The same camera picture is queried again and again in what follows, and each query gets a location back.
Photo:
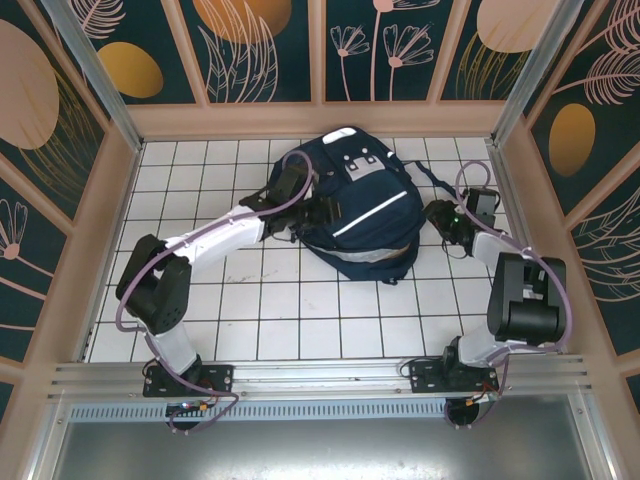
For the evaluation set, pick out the grey metal sheet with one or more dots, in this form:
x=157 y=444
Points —
x=320 y=450

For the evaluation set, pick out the aluminium corner post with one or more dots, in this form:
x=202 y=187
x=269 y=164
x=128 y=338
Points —
x=102 y=85
x=542 y=75

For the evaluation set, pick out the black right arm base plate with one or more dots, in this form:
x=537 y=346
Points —
x=422 y=377

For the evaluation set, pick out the aluminium mounting rail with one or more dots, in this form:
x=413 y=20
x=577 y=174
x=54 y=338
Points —
x=320 y=372

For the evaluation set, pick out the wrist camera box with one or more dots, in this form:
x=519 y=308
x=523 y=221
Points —
x=290 y=184
x=484 y=202

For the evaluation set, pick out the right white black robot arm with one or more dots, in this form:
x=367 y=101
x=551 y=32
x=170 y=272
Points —
x=525 y=300

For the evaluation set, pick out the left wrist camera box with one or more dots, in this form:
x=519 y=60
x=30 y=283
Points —
x=290 y=184

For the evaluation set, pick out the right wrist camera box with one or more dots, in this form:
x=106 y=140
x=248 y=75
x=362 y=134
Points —
x=484 y=202

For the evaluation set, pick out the navy blue student backpack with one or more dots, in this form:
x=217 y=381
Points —
x=370 y=200

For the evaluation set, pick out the small controller board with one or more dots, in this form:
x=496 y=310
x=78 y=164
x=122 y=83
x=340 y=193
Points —
x=192 y=407
x=482 y=398

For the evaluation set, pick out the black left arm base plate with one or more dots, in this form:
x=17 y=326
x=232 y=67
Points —
x=220 y=380

